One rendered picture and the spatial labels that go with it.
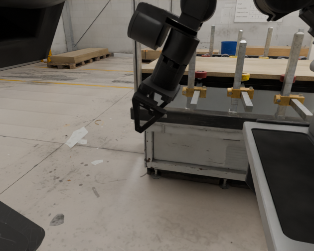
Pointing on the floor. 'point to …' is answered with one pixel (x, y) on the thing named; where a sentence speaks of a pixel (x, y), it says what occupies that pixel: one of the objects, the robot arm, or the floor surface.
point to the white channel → (312, 51)
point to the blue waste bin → (229, 48)
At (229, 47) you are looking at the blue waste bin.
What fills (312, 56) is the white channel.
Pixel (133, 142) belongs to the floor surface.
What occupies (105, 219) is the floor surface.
